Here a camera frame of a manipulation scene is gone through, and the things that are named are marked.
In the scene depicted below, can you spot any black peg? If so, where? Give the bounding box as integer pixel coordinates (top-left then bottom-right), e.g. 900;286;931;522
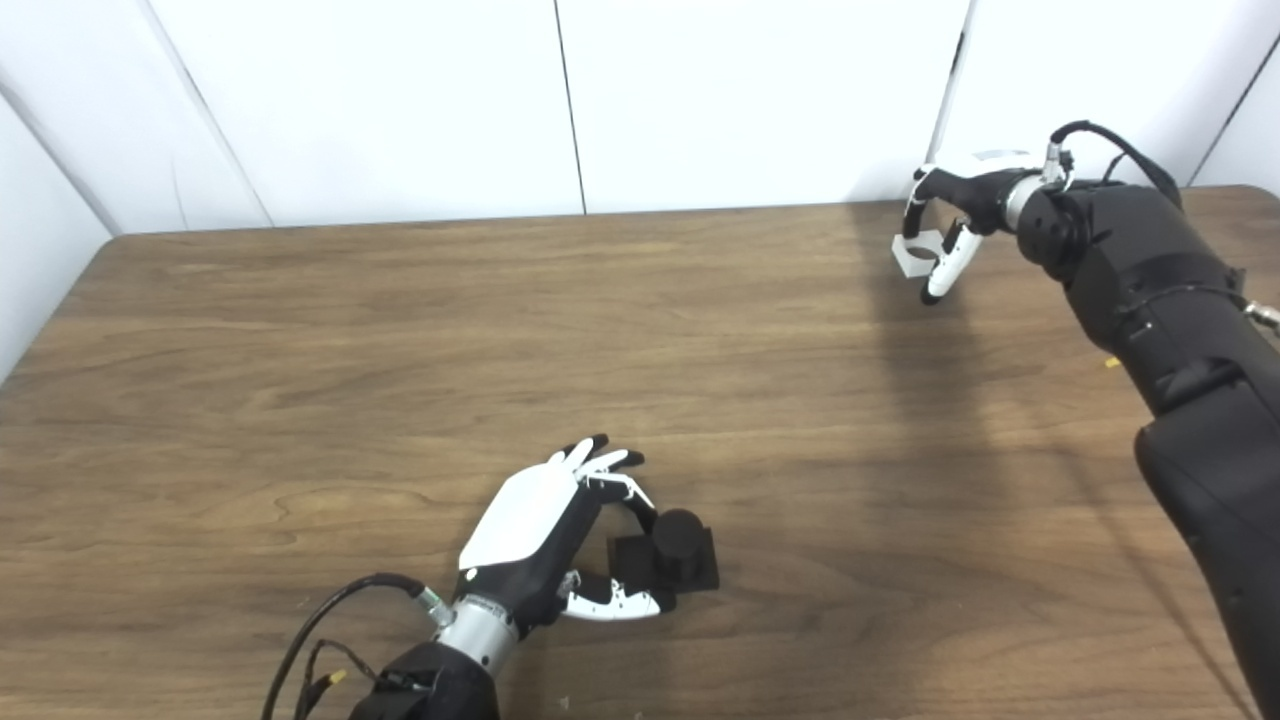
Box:
606;509;721;593

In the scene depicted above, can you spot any thin black cable yellow plug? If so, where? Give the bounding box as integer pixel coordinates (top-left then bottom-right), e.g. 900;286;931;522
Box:
295;638;401;720

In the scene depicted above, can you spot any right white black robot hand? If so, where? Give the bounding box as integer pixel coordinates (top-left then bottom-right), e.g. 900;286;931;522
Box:
902;150;1046;306

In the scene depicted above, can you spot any white square piece with hole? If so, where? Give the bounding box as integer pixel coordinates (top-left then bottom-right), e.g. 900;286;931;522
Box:
891;229;951;279

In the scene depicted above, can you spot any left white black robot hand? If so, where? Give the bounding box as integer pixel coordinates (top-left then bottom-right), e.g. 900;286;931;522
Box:
456;434;677;629

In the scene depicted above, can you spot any thick black left wrist cable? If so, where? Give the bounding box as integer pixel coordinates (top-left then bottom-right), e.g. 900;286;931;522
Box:
262;572;456;720

